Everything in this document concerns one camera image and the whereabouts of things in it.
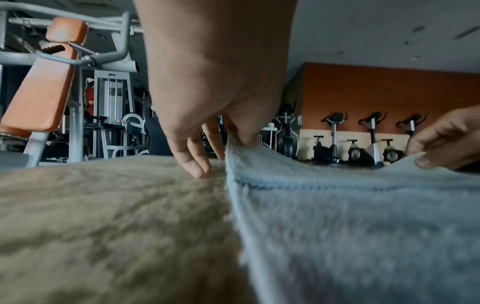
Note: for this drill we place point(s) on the person's right hand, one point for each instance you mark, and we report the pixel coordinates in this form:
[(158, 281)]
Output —
[(453, 139)]

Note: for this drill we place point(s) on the black exercise bike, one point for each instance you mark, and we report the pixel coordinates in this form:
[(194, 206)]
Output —
[(371, 145), (393, 154)]

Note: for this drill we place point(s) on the grey weight machine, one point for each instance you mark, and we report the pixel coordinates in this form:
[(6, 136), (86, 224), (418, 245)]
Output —
[(112, 118)]

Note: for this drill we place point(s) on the person's left hand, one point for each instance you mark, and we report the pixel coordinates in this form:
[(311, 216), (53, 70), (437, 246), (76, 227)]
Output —
[(217, 74)]

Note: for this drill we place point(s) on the grey towel striped border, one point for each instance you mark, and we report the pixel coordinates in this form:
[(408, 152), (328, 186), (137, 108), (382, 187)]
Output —
[(356, 231)]

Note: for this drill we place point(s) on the black gym equipment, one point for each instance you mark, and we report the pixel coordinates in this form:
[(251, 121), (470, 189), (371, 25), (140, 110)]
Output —
[(330, 148)]

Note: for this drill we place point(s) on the white folding table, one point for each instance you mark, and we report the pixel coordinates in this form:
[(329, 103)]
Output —
[(268, 135)]

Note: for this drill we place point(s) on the black elliptical trainer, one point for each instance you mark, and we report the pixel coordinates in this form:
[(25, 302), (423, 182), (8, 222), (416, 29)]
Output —
[(287, 133)]

